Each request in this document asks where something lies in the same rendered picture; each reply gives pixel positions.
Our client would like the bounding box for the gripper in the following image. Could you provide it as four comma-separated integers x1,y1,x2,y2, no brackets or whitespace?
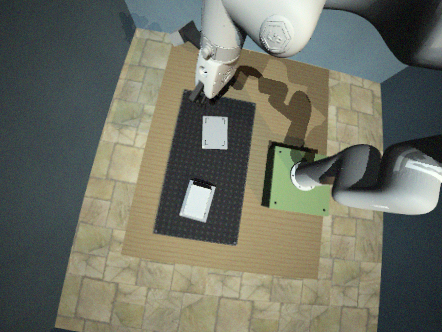
189,43,240,110

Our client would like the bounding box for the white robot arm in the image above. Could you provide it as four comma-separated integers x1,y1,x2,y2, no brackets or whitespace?
168,0,442,215

